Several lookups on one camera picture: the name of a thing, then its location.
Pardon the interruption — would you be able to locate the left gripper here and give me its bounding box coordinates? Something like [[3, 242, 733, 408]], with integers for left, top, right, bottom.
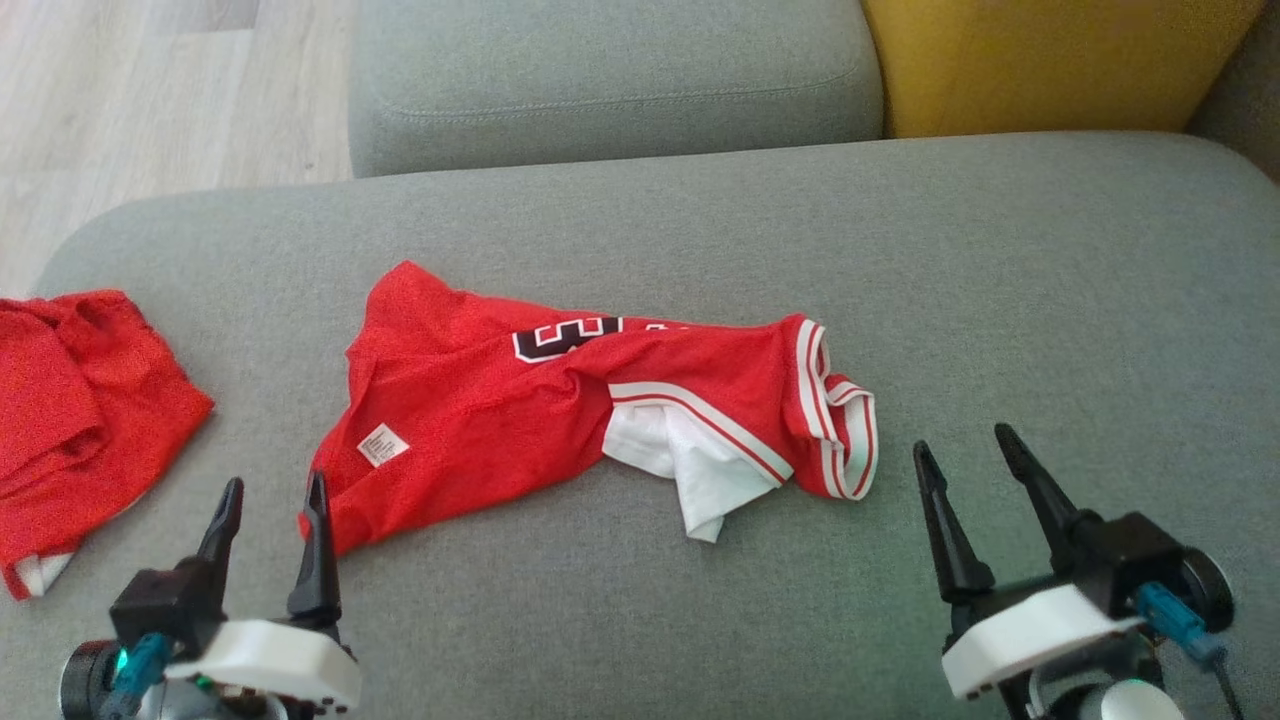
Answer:
[[110, 470, 363, 715]]

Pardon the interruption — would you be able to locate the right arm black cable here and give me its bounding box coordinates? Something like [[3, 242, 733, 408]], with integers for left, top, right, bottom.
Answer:
[[1214, 655, 1249, 720]]

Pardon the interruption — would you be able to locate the left teal cable connector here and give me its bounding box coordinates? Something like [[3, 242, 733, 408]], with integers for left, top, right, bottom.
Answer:
[[104, 632, 174, 717]]

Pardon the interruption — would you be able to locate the grey sofa seat cushion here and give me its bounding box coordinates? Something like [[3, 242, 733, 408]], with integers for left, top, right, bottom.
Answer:
[[347, 0, 886, 179]]

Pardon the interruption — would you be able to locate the yellow sofa backrest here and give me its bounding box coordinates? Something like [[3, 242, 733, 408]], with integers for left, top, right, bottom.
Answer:
[[860, 0, 1269, 139]]

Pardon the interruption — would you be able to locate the red basketball jersey white trim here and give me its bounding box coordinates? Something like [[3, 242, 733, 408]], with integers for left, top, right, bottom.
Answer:
[[298, 260, 880, 557]]

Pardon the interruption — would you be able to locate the yellow and grey sofa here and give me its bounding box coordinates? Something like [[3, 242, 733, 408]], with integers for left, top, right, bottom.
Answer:
[[0, 132, 1280, 720]]

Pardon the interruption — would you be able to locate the red shorts white waistband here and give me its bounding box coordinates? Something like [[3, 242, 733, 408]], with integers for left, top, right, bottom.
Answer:
[[0, 289, 217, 602]]

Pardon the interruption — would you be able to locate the teal cable connector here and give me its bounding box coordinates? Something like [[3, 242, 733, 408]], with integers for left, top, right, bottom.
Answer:
[[104, 632, 174, 717], [1135, 582, 1229, 669]]

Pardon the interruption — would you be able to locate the right teal cable connector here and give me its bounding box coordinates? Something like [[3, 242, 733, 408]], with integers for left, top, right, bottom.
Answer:
[[1135, 582, 1229, 669]]

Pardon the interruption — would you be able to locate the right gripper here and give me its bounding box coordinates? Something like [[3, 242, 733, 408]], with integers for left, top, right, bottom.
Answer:
[[912, 423, 1189, 701]]

